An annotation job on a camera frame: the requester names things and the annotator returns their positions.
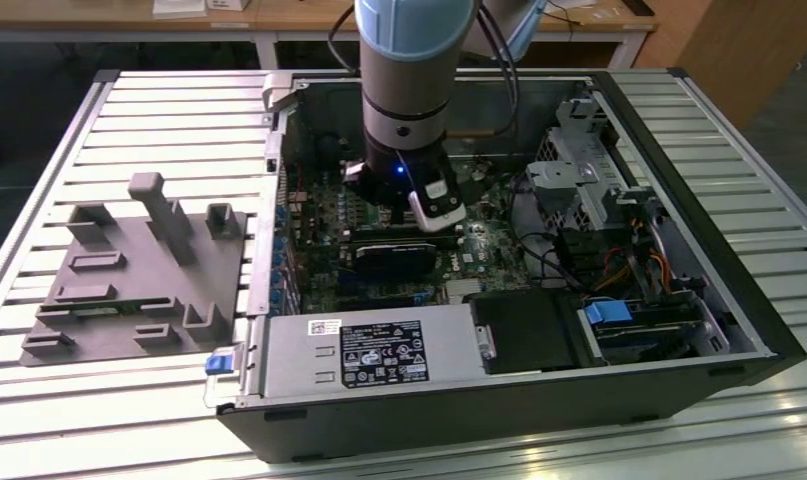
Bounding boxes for CPU socket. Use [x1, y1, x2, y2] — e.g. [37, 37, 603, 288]
[358, 199, 421, 230]

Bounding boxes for black RAM slots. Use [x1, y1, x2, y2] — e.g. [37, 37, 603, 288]
[349, 224, 458, 247]

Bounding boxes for black graphics card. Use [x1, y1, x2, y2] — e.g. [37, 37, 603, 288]
[352, 239, 441, 281]

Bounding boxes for green motherboard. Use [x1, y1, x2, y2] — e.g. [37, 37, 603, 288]
[285, 154, 537, 314]

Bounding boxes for grey metal drive cage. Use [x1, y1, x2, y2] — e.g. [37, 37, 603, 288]
[525, 97, 664, 231]

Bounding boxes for silver power supply unit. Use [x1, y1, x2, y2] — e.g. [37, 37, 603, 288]
[238, 305, 494, 401]

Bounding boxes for blue disk carrier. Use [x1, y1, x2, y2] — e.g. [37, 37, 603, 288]
[583, 298, 632, 329]

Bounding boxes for grey parts rack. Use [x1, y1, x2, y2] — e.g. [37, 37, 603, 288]
[15, 171, 254, 369]

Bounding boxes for black PC case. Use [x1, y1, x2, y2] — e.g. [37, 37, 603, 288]
[212, 67, 807, 464]

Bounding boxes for wooden cabinet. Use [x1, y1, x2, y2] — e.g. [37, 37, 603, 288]
[632, 0, 807, 129]

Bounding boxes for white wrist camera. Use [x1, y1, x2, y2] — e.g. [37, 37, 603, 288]
[405, 169, 468, 234]

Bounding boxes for black wire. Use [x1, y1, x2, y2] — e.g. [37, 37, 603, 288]
[512, 227, 585, 292]

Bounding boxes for coloured wire bundle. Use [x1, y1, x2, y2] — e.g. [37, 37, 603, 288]
[592, 249, 672, 296]

